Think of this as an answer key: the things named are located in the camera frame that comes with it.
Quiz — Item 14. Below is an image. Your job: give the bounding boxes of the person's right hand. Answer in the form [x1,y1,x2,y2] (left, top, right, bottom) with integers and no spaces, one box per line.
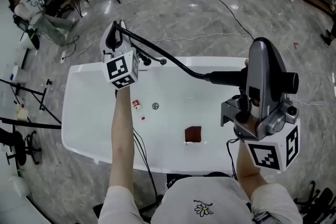
[246,98,261,128]

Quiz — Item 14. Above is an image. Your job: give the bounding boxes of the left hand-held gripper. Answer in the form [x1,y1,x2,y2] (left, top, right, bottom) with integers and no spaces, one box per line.
[100,20,140,91]

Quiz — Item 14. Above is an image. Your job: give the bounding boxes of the person's white t-shirt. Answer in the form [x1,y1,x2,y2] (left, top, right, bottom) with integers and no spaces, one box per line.
[98,175,305,224]

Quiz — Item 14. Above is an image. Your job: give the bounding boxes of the black strap buckle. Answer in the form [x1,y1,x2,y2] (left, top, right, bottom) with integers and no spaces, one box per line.
[253,211,274,224]

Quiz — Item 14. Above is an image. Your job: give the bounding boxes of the whiteboard on black stand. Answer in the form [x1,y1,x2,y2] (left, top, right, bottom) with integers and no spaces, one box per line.
[0,78,63,131]

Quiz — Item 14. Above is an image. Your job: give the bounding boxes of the person's right forearm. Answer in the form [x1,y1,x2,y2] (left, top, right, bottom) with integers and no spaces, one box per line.
[236,138,269,193]

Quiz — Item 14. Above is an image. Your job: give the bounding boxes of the person's black trousers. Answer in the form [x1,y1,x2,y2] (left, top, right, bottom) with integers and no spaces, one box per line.
[165,170,233,194]

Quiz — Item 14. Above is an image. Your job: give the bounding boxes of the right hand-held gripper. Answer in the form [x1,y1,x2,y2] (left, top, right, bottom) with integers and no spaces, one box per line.
[220,37,301,173]

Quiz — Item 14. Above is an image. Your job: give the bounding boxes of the small bottle with red label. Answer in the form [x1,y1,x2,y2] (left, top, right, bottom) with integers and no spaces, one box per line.
[132,99,146,121]

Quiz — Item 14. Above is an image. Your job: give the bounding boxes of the long black floor cable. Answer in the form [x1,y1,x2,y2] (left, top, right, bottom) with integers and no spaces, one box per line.
[208,0,255,40]

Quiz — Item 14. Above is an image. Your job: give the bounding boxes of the white bathtub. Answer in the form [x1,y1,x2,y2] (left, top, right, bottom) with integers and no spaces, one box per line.
[61,56,250,176]

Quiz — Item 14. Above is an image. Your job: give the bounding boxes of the black flexible shower hose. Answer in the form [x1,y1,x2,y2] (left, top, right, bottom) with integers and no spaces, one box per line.
[112,25,208,81]

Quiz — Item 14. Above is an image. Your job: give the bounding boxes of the black swivel chair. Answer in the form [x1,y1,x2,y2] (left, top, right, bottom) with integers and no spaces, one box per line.
[0,127,43,166]

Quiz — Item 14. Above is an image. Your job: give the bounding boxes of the thin black floor cable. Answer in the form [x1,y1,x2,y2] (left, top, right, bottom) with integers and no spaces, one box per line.
[54,35,80,64]

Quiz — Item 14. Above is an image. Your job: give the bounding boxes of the dark red sponge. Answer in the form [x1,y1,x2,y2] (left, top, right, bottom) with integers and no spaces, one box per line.
[184,125,202,144]

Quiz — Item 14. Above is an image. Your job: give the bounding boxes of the person's left forearm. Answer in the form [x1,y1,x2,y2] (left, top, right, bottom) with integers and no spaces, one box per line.
[108,87,137,189]

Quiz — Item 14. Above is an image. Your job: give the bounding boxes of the white bucket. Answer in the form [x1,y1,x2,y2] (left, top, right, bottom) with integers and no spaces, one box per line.
[20,31,40,50]

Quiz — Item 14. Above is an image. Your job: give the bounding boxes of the white container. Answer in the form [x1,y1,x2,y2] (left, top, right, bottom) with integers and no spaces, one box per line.
[12,65,29,84]

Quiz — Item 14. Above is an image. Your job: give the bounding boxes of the beige jug with red cap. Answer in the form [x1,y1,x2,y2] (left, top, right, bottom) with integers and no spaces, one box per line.
[15,103,29,122]

